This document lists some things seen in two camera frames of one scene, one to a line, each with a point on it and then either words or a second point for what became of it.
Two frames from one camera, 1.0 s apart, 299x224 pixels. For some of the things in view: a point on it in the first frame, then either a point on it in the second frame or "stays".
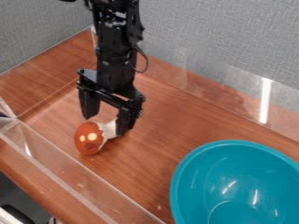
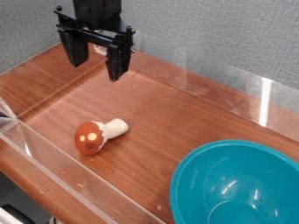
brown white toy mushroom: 92,134 stays
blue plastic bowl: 236,182 stays
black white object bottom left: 11,215 stays
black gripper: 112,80 → 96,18
